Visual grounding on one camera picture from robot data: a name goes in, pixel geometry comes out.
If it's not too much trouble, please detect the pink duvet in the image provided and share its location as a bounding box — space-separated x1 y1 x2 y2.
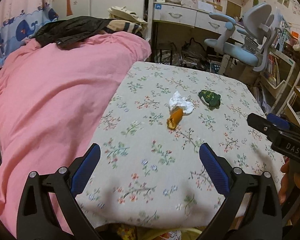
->
0 32 151 234

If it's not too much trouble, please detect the white bookshelf rack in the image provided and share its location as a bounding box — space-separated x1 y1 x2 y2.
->
250 17 300 131

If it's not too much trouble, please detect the blue grey desk chair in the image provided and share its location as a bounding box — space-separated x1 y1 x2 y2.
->
204 2 283 72

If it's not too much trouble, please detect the green knitted toy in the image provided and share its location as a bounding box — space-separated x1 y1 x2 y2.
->
198 90 221 108

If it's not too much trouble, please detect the floral white tablecloth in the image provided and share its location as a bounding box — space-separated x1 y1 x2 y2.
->
77 62 284 229

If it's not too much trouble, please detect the white desk with drawers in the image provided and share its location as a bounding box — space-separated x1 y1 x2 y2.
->
148 0 246 59

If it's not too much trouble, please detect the whale print curtain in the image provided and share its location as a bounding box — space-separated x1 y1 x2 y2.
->
0 0 58 70

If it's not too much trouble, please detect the white tissue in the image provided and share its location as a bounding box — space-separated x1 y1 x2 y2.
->
168 91 194 115

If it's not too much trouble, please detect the black jacket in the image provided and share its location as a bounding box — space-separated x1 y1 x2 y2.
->
34 16 113 49

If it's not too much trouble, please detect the cream canvas bag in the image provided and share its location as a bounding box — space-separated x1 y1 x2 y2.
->
108 7 148 26

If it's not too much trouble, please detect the striped beige cloth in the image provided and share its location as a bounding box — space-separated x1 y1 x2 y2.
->
103 20 142 37

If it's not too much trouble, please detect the right hand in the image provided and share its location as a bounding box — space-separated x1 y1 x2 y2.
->
277 158 300 227

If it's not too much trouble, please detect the yellow trash bin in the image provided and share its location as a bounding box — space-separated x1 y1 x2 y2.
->
138 228 202 240

